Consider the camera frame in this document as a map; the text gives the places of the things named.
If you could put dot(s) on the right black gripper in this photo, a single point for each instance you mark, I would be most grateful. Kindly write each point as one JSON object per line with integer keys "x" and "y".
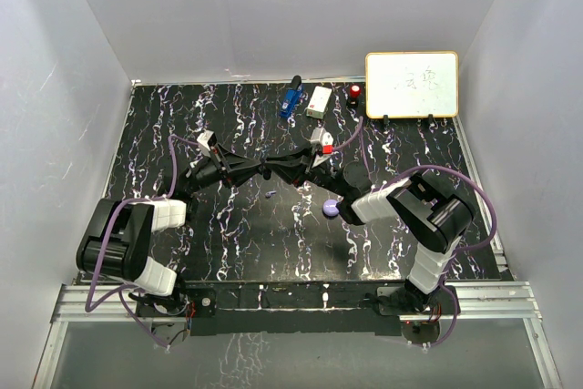
{"x": 298, "y": 169}

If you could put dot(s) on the white small box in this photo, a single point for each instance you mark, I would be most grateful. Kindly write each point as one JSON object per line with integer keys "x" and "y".
{"x": 318, "y": 103}

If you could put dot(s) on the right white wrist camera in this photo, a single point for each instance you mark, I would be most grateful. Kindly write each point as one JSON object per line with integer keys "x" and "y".
{"x": 322, "y": 145}

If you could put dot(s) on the blue stapler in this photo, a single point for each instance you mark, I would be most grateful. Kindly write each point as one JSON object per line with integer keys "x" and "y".
{"x": 292, "y": 96}

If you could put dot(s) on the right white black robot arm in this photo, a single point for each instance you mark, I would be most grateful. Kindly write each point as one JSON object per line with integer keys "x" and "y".
{"x": 432, "y": 211}

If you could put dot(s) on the white board yellow frame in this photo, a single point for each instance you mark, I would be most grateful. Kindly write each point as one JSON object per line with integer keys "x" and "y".
{"x": 412, "y": 84}

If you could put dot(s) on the aluminium frame rail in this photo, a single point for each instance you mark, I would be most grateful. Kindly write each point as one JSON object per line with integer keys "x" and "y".
{"x": 477, "y": 301}

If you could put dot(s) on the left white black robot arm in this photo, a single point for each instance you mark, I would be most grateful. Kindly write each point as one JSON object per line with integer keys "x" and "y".
{"x": 115, "y": 247}

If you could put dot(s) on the black front base bar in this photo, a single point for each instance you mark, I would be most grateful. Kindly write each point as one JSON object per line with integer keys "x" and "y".
{"x": 379, "y": 307}

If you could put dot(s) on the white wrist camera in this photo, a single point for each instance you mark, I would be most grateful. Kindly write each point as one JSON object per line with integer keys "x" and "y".
{"x": 206, "y": 142}
{"x": 322, "y": 145}

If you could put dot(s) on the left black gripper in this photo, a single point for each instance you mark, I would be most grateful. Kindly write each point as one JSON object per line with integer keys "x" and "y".
{"x": 236, "y": 168}

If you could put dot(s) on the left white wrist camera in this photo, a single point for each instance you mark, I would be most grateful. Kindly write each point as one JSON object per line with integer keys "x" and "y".
{"x": 206, "y": 142}

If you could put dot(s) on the red emergency button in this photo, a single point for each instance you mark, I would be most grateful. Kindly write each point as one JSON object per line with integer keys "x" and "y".
{"x": 354, "y": 96}

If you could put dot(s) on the purple earbud charging case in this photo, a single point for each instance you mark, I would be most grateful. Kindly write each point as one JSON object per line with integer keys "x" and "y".
{"x": 330, "y": 208}

